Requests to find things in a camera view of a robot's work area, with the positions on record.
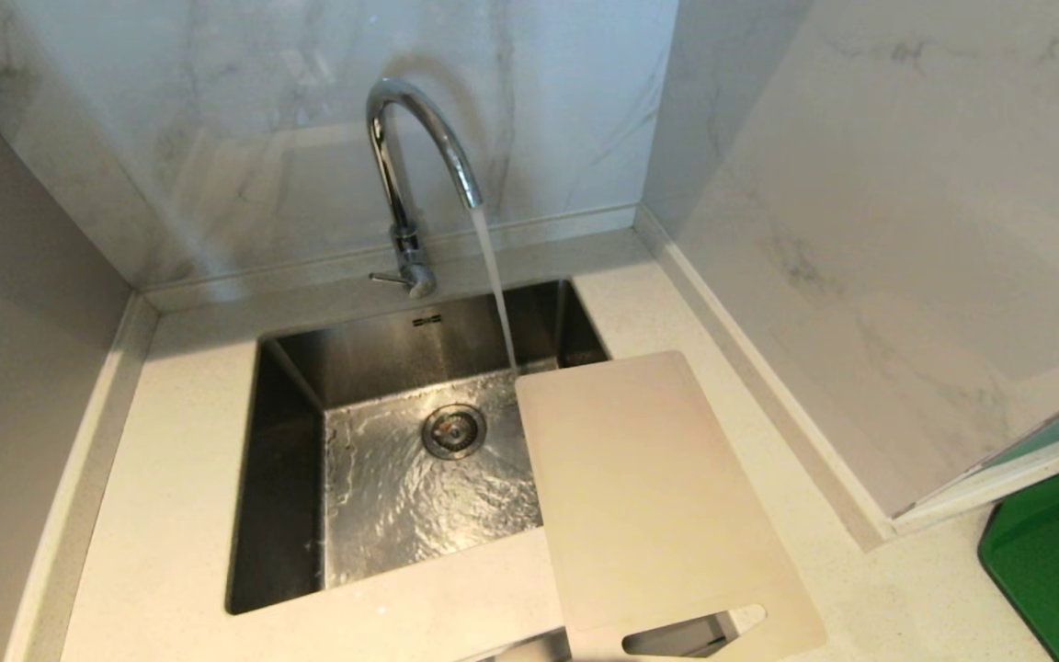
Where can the round metal sink drain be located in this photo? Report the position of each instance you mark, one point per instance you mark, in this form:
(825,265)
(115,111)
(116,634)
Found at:
(453,430)

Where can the stainless steel sink basin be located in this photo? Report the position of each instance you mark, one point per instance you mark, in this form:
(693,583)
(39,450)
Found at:
(382,478)

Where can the green plastic cutting board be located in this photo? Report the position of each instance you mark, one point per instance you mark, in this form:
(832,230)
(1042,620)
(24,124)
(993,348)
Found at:
(1058,561)

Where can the chrome gooseneck faucet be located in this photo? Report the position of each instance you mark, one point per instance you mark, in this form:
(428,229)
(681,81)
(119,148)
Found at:
(396,198)

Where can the white plastic cutting board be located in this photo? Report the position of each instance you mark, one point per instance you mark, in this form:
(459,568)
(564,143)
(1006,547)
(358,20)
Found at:
(649,496)

